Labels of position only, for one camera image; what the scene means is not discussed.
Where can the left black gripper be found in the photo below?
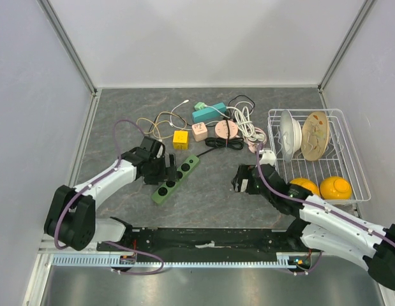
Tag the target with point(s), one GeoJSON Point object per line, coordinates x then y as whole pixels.
{"type": "Point", "coordinates": [167, 174]}

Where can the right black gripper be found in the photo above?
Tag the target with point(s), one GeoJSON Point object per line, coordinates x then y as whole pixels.
{"type": "Point", "coordinates": [243, 171]}

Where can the green power strip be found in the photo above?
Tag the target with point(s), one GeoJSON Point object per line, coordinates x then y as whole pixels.
{"type": "Point", "coordinates": [169, 187]}

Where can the yellow cube socket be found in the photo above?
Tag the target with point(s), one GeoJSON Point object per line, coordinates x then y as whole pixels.
{"type": "Point", "coordinates": [180, 140]}

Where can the pink round socket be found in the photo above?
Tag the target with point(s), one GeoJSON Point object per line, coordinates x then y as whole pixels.
{"type": "Point", "coordinates": [226, 129]}

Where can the white cube adapter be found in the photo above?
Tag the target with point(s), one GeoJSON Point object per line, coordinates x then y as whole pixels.
{"type": "Point", "coordinates": [241, 185]}

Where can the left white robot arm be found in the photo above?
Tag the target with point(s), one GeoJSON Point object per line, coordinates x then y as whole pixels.
{"type": "Point", "coordinates": [72, 220]}

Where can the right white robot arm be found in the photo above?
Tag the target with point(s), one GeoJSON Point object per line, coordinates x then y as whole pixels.
{"type": "Point", "coordinates": [322, 226]}

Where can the light green plug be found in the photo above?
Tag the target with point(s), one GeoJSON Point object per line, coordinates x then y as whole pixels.
{"type": "Point", "coordinates": [199, 106]}

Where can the yellow bowl front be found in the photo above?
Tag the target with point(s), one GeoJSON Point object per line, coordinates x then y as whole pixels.
{"type": "Point", "coordinates": [307, 184]}

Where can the yellow bowl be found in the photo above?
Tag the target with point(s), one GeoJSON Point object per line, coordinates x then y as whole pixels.
{"type": "Point", "coordinates": [307, 184]}
{"type": "Point", "coordinates": [335, 188]}

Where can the pink cube socket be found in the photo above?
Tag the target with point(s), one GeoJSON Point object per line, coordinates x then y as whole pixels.
{"type": "Point", "coordinates": [199, 131]}

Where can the white bowl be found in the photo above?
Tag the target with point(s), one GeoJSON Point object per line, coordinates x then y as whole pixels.
{"type": "Point", "coordinates": [290, 135]}

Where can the teal power strip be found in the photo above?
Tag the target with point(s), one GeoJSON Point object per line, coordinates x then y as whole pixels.
{"type": "Point", "coordinates": [208, 113]}

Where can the yellow bowl right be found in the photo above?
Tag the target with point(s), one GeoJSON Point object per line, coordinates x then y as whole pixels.
{"type": "Point", "coordinates": [335, 188]}

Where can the beige patterned plate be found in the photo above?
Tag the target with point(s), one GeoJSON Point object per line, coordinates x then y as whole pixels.
{"type": "Point", "coordinates": [315, 136]}

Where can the white wire dish rack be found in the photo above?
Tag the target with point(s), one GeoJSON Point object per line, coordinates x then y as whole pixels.
{"type": "Point", "coordinates": [340, 158]}

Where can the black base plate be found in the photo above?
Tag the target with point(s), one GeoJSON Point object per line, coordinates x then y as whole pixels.
{"type": "Point", "coordinates": [212, 244]}

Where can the light blue cable duct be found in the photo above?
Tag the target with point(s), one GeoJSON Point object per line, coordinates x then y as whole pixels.
{"type": "Point", "coordinates": [121, 261]}

